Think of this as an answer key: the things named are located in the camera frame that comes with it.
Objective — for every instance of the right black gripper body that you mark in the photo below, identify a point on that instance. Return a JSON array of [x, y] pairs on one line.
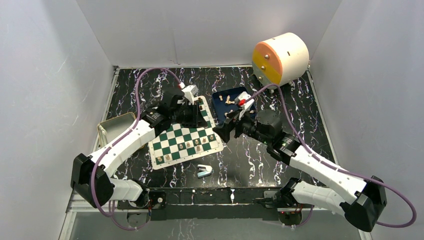
[[246, 126]]

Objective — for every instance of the gold metal tin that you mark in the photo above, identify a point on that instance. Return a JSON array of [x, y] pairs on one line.
[[111, 128]]

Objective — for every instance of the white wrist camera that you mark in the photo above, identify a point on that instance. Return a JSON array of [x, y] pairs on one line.
[[245, 102], [190, 92]]

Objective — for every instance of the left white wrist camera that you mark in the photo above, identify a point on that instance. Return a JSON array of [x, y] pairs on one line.
[[190, 92]]

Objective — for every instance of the white cylindrical drawer cabinet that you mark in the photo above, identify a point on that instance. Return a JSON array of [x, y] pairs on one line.
[[280, 60]]

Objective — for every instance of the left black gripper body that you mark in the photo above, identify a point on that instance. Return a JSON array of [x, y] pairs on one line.
[[187, 115]]

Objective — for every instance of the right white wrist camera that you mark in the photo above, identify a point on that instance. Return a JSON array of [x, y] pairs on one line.
[[245, 102]]

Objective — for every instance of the light pieces in tray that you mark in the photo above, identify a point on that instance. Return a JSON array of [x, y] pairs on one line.
[[228, 102]]

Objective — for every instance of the green white chess board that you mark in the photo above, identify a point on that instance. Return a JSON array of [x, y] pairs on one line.
[[173, 141]]

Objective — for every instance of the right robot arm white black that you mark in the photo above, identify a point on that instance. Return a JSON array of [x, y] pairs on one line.
[[360, 201]]

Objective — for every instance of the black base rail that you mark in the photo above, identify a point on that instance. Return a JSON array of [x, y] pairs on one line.
[[263, 203]]

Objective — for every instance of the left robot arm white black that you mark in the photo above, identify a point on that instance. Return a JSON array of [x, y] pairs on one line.
[[92, 175]]

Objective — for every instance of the blue tray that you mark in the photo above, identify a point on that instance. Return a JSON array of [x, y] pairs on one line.
[[231, 105]]

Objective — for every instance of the small light blue stapler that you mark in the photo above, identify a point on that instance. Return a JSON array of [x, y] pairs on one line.
[[204, 170]]

